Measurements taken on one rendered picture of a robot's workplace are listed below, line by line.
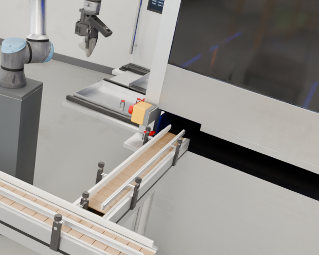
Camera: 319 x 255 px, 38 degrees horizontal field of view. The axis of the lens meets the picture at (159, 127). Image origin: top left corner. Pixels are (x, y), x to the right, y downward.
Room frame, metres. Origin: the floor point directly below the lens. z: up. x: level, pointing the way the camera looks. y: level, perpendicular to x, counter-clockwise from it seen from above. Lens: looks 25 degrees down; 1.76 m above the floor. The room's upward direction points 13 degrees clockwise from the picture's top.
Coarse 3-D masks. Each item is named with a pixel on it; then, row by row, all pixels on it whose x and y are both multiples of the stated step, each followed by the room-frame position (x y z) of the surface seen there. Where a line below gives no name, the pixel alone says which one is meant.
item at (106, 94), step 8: (88, 88) 2.12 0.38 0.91; (96, 88) 2.19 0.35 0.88; (104, 88) 2.22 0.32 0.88; (112, 88) 2.22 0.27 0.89; (120, 88) 2.21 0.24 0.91; (80, 96) 1.99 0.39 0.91; (88, 96) 2.08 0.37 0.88; (96, 96) 2.10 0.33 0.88; (104, 96) 2.12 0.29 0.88; (112, 96) 2.14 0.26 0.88; (120, 96) 2.16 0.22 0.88; (128, 96) 2.19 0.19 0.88; (136, 96) 2.18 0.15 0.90; (144, 96) 2.16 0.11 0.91; (96, 104) 1.96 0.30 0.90; (104, 104) 1.95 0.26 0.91; (112, 104) 2.04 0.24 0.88; (128, 104) 2.08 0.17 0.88; (120, 112) 1.92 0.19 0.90; (128, 112) 1.99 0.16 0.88
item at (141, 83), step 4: (144, 76) 2.46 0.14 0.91; (148, 76) 2.51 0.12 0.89; (136, 80) 2.36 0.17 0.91; (140, 80) 2.41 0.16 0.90; (144, 80) 2.47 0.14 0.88; (136, 84) 2.37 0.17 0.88; (140, 84) 2.39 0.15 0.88; (144, 84) 2.40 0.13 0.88; (136, 88) 2.27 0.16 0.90; (140, 88) 2.26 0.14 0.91; (144, 88) 2.26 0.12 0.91
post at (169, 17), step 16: (176, 0) 1.80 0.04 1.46; (176, 16) 1.80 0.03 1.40; (160, 32) 1.82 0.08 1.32; (160, 48) 1.81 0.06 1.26; (160, 64) 1.81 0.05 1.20; (160, 80) 1.80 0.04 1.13; (160, 96) 1.80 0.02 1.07; (160, 112) 1.84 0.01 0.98; (144, 128) 1.81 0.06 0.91; (128, 224) 1.80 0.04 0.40
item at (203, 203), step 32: (192, 160) 1.73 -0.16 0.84; (224, 160) 1.73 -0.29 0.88; (160, 192) 1.77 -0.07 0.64; (192, 192) 1.72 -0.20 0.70; (224, 192) 1.68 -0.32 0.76; (256, 192) 1.64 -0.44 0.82; (288, 192) 1.61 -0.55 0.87; (160, 224) 1.76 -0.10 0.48; (192, 224) 1.71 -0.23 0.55; (224, 224) 1.67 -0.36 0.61; (256, 224) 1.63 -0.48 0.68; (288, 224) 1.59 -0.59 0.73
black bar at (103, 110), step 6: (66, 96) 1.99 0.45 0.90; (72, 96) 1.99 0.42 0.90; (78, 102) 1.97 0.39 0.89; (84, 102) 1.96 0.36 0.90; (96, 108) 1.94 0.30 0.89; (102, 108) 1.93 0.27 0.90; (108, 114) 1.92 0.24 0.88; (114, 114) 1.91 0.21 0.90; (120, 114) 1.91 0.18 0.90; (126, 120) 1.89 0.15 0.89; (138, 126) 1.87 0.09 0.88
